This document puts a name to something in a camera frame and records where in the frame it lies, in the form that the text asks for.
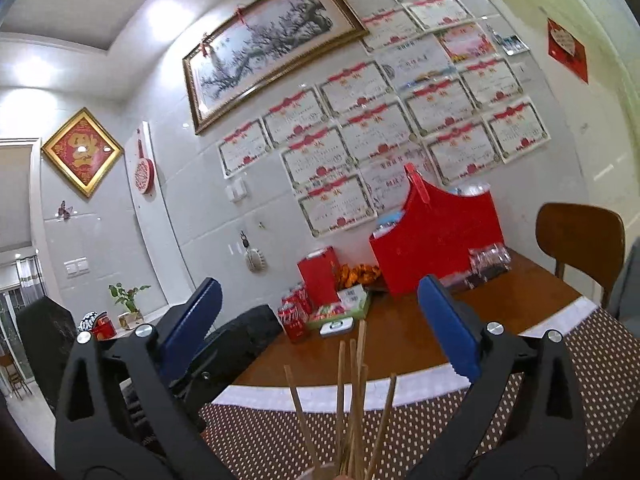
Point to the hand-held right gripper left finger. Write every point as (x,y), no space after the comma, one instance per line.
(192,315)

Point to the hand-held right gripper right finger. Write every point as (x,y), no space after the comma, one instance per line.
(450,330)

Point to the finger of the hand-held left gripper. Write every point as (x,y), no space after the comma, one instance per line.
(200,360)

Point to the group of wooden chopsticks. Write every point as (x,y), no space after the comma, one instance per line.
(341,400)

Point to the pink cup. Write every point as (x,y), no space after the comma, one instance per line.
(325,474)

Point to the potted green plant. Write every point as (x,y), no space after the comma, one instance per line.
(129,317)

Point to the red tin box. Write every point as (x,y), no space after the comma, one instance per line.
(105,330)

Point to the clear plastic packet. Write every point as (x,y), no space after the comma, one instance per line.
(490,260)

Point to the round white hanging object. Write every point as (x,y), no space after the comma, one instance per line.
(255,260)

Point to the patterned black white cloth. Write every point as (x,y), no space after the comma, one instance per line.
(87,321)

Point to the green tissue box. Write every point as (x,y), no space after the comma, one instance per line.
(360,316)

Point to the red gift bag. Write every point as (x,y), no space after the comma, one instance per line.
(435,240)

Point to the dark bulky object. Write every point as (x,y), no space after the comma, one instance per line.
(47,350)

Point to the red cola can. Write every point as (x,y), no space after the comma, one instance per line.
(292,324)
(302,300)

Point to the white printed carton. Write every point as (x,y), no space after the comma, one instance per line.
(352,296)

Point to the orange snack bag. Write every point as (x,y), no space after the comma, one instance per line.
(357,275)

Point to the white flat device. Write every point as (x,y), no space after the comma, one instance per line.
(337,329)

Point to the brown polka dot tablecloth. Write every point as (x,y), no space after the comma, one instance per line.
(280,440)

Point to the red tall box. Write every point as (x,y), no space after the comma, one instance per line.
(317,272)

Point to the red hanging fan ornament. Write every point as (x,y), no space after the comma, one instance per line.
(144,175)

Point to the brown wooden chair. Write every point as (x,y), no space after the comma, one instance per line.
(575,240)

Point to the red gold framed picture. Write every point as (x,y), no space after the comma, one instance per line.
(82,152)

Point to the framed plum blossom painting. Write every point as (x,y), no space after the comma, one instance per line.
(270,45)

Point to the white double wall switch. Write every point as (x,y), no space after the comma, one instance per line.
(76,266)

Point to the butterfly wall decoration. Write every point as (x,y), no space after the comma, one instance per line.
(64,210)

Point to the wall of award certificates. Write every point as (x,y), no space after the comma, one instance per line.
(320,145)

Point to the small wall photo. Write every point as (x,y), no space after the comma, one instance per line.
(512,44)

